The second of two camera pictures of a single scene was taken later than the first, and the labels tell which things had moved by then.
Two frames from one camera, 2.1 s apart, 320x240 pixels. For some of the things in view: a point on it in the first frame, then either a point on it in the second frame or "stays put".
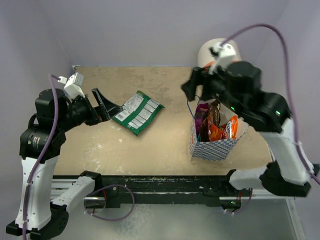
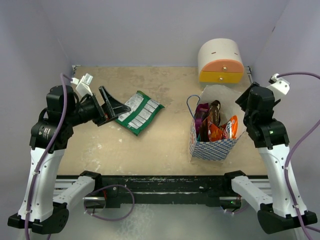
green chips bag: (138, 112) stays put
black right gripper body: (217, 80) -> (242, 100)
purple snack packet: (202, 111) stays put
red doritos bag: (216, 133) stays put
